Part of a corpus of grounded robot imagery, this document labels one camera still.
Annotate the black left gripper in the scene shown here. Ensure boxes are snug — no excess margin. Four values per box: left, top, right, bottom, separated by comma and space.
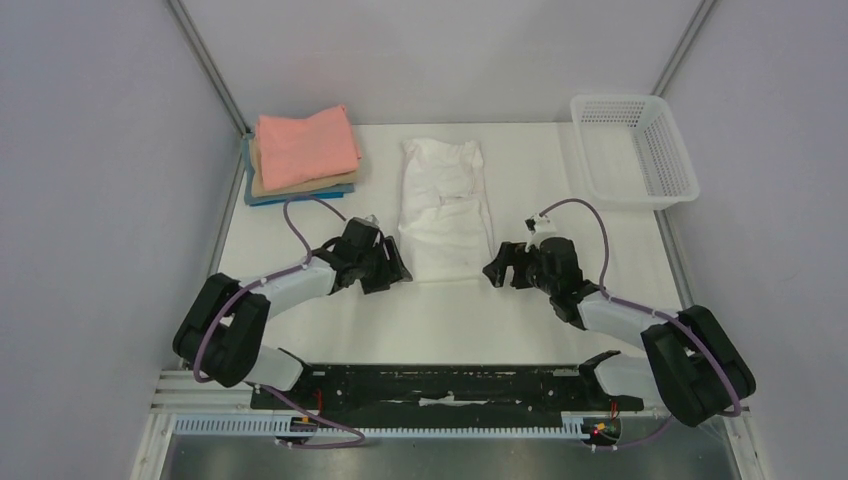
356, 236, 412, 295

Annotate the white t shirt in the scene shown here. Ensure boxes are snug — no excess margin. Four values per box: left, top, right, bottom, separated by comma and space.
398, 138, 494, 283

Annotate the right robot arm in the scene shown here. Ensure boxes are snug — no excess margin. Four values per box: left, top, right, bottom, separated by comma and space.
482, 237, 757, 427

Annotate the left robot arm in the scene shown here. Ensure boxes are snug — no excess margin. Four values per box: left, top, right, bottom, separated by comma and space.
172, 217, 413, 408

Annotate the folded bright blue t shirt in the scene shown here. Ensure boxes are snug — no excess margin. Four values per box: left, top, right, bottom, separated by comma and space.
246, 192, 347, 207

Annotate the folded tan t shirt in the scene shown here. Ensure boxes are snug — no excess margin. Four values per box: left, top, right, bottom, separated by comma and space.
248, 139, 359, 199

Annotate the folded pink t shirt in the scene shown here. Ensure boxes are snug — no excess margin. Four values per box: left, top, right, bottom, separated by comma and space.
255, 104, 361, 190

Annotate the folded grey-blue t shirt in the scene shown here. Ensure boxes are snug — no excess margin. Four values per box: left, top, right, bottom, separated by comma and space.
241, 134, 358, 204

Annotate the white plastic basket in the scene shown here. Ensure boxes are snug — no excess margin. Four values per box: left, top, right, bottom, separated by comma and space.
570, 94, 700, 211

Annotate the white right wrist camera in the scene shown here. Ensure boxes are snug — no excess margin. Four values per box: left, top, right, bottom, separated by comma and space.
525, 215, 558, 243

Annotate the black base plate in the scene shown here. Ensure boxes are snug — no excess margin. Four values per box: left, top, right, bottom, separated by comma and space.
285, 364, 644, 429

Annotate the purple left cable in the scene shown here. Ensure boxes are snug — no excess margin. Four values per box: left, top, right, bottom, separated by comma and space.
192, 195, 367, 452

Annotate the white slotted cable duct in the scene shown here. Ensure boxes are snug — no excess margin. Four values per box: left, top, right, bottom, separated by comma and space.
173, 414, 590, 441

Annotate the right aluminium frame post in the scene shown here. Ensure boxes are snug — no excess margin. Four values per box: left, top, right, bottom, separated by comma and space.
651, 0, 720, 97

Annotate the aluminium frame post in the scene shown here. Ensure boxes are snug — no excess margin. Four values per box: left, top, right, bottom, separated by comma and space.
651, 0, 720, 97
164, 0, 250, 136

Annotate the left aluminium frame post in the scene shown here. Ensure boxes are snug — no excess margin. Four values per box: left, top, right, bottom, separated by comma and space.
164, 0, 250, 136

